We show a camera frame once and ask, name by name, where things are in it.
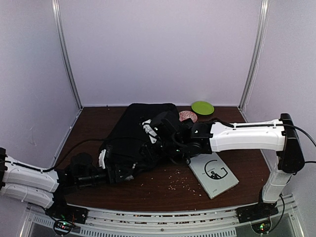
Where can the grey reader book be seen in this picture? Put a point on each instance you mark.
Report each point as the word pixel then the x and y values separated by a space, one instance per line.
pixel 213 174

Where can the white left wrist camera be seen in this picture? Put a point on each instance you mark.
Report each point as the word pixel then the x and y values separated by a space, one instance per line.
pixel 104 155

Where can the red patterned bowl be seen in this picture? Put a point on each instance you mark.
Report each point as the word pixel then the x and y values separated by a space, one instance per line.
pixel 184 115

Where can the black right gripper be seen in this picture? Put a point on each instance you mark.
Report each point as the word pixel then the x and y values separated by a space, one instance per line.
pixel 151 157

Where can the left aluminium frame post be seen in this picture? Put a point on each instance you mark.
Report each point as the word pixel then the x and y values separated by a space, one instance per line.
pixel 64 52

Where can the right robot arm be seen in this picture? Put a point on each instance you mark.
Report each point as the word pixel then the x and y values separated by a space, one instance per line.
pixel 190 139

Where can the aluminium frame post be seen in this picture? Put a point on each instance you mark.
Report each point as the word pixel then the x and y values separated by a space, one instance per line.
pixel 64 52
pixel 258 46

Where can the right aluminium frame post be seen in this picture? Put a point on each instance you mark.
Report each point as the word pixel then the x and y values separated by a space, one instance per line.
pixel 258 46

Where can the black student backpack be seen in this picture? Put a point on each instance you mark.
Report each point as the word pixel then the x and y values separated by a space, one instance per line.
pixel 128 136

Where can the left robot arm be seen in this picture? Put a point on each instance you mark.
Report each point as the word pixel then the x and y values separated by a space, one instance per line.
pixel 47 188

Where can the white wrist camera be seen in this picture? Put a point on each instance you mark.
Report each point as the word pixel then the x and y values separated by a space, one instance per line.
pixel 149 131
pixel 104 155

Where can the green plate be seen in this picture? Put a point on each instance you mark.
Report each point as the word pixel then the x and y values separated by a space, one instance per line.
pixel 202 108

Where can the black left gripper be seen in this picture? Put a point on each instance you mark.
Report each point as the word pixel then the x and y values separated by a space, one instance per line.
pixel 116 178

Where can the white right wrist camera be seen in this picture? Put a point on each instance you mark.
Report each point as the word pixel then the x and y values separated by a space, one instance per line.
pixel 149 131

